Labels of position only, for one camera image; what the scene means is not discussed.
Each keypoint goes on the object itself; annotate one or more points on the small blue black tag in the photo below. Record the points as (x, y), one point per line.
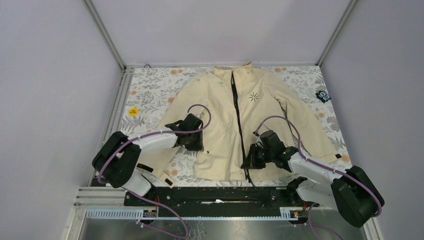
(323, 96)

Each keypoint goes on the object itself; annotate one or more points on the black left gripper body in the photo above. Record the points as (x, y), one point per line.
(194, 142)

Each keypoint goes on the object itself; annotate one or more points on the slotted grey cable duct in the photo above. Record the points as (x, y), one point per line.
(208, 214)

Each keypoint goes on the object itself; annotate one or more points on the beige zip-up jacket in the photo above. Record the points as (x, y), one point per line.
(232, 132)

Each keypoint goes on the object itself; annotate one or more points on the yellow round sticker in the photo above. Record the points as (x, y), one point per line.
(133, 112)

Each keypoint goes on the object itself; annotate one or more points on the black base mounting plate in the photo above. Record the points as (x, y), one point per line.
(234, 199)

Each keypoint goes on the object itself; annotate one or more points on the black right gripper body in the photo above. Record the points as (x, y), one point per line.
(260, 156)

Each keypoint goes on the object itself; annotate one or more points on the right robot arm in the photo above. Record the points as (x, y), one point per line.
(350, 191)

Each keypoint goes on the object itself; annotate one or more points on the floral patterned table cloth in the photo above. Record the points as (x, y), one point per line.
(149, 89)

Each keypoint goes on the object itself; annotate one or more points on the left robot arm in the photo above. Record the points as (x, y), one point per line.
(117, 159)

